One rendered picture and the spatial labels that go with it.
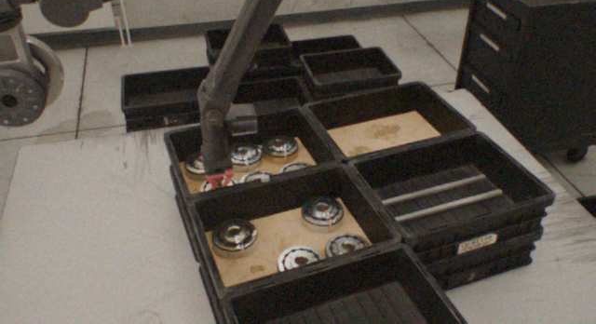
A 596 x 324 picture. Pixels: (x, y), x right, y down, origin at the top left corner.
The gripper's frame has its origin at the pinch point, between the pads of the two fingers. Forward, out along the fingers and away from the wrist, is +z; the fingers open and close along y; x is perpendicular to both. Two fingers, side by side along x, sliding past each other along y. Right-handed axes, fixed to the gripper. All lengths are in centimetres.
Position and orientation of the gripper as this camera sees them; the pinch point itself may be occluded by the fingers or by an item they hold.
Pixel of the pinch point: (219, 184)
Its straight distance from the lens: 143.2
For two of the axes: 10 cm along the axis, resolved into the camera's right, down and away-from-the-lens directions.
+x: -9.7, 1.4, -2.0
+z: 0.0, 8.2, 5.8
